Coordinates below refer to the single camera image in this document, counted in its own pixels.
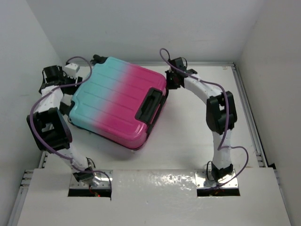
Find pink suitcase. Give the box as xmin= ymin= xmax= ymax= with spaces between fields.
xmin=69 ymin=55 xmax=168 ymax=150

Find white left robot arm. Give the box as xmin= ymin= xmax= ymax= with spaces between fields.
xmin=26 ymin=65 xmax=94 ymax=184

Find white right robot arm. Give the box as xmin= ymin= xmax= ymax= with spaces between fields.
xmin=166 ymin=68 xmax=237 ymax=182

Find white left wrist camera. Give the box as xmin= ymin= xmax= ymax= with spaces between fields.
xmin=63 ymin=63 xmax=80 ymax=79

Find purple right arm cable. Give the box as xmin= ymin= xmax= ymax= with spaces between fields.
xmin=159 ymin=48 xmax=249 ymax=189

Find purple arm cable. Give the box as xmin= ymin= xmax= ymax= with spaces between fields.
xmin=30 ymin=56 xmax=112 ymax=196
xmin=159 ymin=48 xmax=249 ymax=189

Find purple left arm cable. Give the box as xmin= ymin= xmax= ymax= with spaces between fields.
xmin=30 ymin=56 xmax=112 ymax=196

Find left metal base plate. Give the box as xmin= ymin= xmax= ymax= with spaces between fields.
xmin=69 ymin=170 xmax=113 ymax=189

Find metal base plate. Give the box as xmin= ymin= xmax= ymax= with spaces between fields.
xmin=69 ymin=170 xmax=113 ymax=189
xmin=195 ymin=169 xmax=239 ymax=190

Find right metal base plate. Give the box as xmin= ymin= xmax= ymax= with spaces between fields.
xmin=195 ymin=169 xmax=239 ymax=190

